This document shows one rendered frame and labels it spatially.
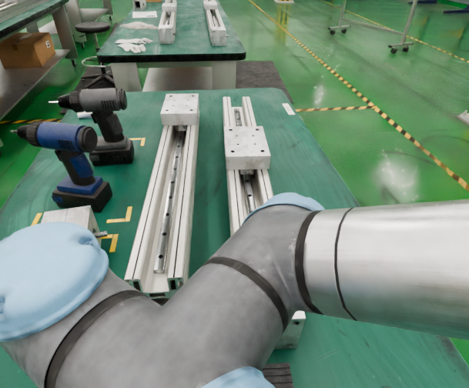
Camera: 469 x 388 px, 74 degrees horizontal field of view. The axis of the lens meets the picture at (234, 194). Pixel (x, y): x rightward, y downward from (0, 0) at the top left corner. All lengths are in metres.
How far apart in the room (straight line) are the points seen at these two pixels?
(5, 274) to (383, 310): 0.21
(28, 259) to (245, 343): 0.14
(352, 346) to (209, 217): 0.41
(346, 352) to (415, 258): 0.44
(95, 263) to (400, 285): 0.17
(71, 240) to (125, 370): 0.09
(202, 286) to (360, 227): 0.10
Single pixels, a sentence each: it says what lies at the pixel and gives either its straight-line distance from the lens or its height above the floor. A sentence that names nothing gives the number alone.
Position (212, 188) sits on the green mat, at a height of 0.78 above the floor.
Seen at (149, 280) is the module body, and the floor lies 0.82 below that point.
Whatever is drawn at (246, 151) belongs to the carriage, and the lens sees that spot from 0.79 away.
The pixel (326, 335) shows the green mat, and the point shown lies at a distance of 0.62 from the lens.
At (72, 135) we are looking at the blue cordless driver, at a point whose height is 0.99.
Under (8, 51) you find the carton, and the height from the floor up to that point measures 0.40.
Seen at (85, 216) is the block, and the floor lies 0.87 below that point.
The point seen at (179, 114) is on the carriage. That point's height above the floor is 0.90.
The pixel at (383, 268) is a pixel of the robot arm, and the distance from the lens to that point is 0.19.
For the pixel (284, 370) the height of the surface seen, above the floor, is 0.81.
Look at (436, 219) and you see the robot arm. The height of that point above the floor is 1.20.
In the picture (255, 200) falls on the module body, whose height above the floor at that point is 0.82.
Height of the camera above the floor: 1.31
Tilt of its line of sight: 39 degrees down
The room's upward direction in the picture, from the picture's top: 1 degrees clockwise
